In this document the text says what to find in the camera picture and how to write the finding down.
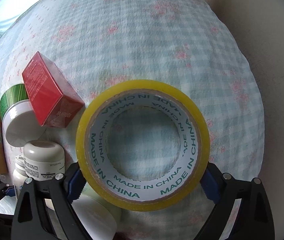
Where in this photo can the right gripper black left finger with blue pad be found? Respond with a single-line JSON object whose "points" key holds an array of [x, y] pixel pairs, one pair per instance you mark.
{"points": [[31, 219]]}

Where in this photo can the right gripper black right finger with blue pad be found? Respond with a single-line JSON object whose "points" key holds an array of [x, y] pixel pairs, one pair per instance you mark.
{"points": [[254, 219]]}

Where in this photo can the white jar black lid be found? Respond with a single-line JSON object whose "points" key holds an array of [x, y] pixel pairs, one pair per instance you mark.
{"points": [[43, 159]]}

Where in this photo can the yellow packing tape roll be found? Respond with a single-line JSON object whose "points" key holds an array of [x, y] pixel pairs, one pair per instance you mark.
{"points": [[142, 145]]}

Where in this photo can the red cosmetic box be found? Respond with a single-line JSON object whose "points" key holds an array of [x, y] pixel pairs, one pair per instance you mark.
{"points": [[53, 99]]}

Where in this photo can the small white pill bottle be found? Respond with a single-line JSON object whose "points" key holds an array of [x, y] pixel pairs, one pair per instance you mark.
{"points": [[19, 175]]}

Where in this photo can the green white lidded bottle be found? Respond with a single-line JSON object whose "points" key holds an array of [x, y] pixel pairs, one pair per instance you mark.
{"points": [[19, 123]]}

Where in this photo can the checkered floral bed sheet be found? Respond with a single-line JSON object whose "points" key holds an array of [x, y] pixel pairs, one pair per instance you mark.
{"points": [[99, 43]]}

